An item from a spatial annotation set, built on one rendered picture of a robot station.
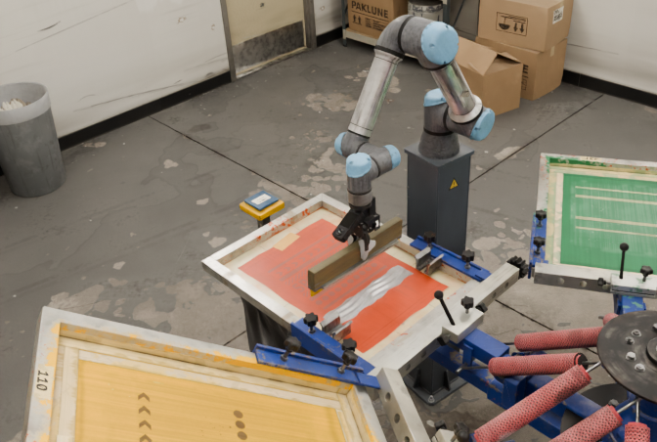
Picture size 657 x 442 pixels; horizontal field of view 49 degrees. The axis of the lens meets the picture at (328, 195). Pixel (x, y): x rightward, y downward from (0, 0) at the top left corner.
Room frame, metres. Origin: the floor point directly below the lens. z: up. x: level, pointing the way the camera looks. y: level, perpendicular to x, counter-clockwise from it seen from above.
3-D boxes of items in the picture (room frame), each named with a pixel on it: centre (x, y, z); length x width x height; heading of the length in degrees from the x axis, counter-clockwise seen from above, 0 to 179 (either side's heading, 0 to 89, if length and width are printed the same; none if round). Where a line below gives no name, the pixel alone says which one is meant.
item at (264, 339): (1.82, 0.17, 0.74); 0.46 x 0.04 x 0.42; 42
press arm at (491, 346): (1.50, -0.40, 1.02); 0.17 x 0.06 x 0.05; 42
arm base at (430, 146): (2.32, -0.42, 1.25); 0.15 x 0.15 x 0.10
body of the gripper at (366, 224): (1.87, -0.10, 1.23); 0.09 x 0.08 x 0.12; 132
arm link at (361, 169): (1.87, -0.10, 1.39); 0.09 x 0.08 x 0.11; 131
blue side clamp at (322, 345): (1.55, 0.02, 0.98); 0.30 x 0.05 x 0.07; 42
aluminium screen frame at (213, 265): (1.91, -0.02, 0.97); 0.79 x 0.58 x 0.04; 42
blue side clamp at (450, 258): (1.92, -0.39, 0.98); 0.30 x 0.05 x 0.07; 42
